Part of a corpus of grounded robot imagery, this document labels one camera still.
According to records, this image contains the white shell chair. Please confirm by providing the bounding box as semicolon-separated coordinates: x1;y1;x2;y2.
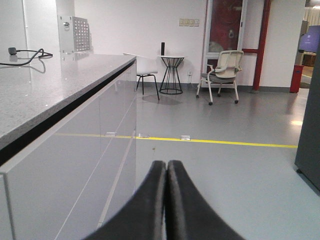
123;52;160;100

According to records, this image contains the wall switch panel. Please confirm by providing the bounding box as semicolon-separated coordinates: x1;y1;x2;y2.
178;18;200;27

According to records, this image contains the red vertical pipe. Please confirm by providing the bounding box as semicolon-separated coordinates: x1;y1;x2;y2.
242;0;272;94

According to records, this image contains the beige rolling office chair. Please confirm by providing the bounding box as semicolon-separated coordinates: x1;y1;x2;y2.
196;50;244;106

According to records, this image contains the perforated white metal box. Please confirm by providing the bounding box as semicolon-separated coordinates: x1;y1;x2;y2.
57;15;93;54

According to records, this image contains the dark grey cabinet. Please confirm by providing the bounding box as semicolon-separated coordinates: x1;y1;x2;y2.
294;66;320;189

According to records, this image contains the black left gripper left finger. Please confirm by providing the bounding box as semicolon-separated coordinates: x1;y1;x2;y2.
86;160;167;240

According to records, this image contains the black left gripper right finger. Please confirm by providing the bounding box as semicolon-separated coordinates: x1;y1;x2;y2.
165;160;243;240

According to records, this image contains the round wire side table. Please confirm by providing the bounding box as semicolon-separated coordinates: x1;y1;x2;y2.
159;55;186;95

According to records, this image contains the glass door with frame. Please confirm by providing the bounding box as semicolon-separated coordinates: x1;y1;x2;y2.
201;0;248;73

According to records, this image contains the black power plug cable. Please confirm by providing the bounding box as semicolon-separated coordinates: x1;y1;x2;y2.
0;47;54;67

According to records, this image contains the glossy white kitchen island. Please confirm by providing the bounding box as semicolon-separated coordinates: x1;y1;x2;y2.
0;53;136;240

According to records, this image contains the red bin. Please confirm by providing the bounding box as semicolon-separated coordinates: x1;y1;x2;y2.
289;64;304;93

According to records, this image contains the purple display screen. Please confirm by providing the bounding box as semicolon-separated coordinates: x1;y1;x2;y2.
298;25;320;53

